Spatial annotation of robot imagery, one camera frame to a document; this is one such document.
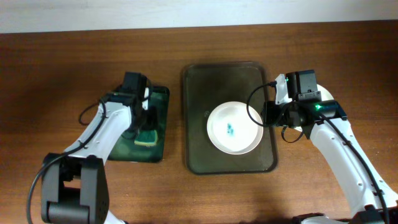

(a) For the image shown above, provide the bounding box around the green and yellow sponge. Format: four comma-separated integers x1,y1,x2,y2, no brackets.
134,130,159,147

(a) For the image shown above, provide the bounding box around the white plate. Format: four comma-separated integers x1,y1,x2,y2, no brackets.
292,83,335,133
206,101,264,155

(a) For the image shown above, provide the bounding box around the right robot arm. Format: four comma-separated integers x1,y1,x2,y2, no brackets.
262,100,397,223

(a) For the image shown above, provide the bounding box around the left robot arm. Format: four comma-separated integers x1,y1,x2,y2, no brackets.
37,88,159,223

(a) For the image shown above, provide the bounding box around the dark green small tray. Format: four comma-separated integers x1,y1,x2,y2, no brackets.
108,86,170,163

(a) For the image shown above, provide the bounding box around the brown rectangular serving tray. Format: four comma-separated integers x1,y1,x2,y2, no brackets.
183,62,279,175

